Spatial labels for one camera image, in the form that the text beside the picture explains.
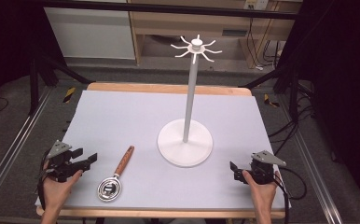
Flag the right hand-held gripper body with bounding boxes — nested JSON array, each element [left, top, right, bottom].
[[244, 149, 288, 186]]

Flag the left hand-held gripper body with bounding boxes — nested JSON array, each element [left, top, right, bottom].
[[46, 139, 83, 184]]

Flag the metal spoon with wooden handle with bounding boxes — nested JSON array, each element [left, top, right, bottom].
[[96, 145, 136, 203]]

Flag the white hook rack stand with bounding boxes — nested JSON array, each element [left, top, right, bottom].
[[157, 34, 224, 168]]

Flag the person's right hand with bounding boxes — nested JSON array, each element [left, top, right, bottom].
[[242, 169, 283, 217]]

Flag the person's left hand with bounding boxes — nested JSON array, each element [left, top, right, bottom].
[[41, 161, 84, 217]]

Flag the pale grey table mat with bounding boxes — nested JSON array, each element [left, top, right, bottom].
[[34, 90, 292, 211]]

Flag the yellow black floor tape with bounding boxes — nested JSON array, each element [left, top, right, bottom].
[[62, 86, 76, 104], [263, 93, 281, 108]]

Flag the black metal stand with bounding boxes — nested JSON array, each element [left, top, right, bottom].
[[28, 55, 93, 117], [238, 58, 314, 123]]

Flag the wooden table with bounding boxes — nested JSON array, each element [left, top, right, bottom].
[[35, 81, 287, 219]]

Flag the white cabinet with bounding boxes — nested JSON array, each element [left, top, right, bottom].
[[43, 7, 136, 61]]

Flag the wooden cabinet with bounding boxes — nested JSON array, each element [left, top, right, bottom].
[[127, 0, 304, 69]]

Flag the white power strip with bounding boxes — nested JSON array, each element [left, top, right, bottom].
[[243, 0, 270, 10]]

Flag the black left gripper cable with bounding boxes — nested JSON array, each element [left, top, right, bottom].
[[36, 150, 50, 211]]

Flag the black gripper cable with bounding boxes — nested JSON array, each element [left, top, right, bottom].
[[36, 150, 50, 211], [272, 167, 308, 224]]

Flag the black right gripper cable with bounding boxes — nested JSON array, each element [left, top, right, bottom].
[[272, 167, 308, 224]]

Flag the black floor cables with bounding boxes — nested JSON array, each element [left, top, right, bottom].
[[267, 104, 315, 157]]

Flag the metal floor rail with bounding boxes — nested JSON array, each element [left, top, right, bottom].
[[0, 88, 54, 217], [279, 94, 345, 224]]

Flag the thin black floor cable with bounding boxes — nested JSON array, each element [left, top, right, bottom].
[[0, 96, 10, 116]]

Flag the black hanging cables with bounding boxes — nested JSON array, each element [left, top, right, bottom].
[[246, 8, 284, 71]]

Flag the black horizontal frame bar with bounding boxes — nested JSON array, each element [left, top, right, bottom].
[[41, 0, 298, 21]]

